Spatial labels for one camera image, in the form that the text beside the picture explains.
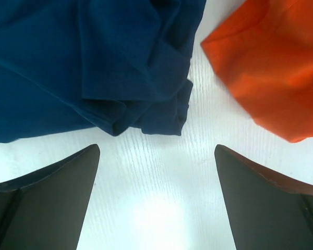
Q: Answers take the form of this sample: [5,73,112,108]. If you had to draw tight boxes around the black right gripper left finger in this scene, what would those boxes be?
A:
[0,144,100,249]

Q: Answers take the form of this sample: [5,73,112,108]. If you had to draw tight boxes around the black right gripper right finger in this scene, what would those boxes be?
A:
[214,145,313,249]

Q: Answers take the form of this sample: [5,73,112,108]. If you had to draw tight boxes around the blue printed t shirt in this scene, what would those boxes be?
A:
[0,1,206,143]

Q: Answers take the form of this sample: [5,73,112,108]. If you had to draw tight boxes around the orange t shirt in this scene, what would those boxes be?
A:
[201,1,313,143]

